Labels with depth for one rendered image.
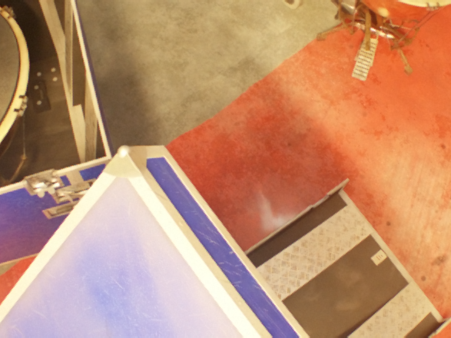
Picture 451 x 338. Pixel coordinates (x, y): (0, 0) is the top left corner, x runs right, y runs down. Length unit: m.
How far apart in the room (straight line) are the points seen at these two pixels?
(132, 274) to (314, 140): 2.12
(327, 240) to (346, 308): 0.35
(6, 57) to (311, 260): 1.60
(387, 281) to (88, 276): 1.99
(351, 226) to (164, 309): 1.97
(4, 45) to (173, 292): 1.44
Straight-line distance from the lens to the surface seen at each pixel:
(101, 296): 1.04
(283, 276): 2.61
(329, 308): 2.73
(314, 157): 2.95
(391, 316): 2.77
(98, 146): 2.16
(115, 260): 0.99
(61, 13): 2.80
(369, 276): 2.81
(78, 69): 2.61
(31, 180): 1.93
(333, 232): 2.78
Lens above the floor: 2.66
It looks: 67 degrees down
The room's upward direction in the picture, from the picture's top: 9 degrees clockwise
